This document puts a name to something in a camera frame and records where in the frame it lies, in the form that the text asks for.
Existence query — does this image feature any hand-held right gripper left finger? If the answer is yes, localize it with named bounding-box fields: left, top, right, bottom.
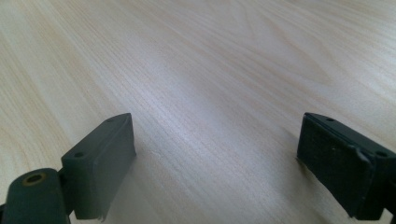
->
left=61, top=112, right=137, bottom=222

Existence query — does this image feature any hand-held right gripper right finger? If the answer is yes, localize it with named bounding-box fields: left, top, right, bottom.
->
left=296, top=112, right=396, bottom=221

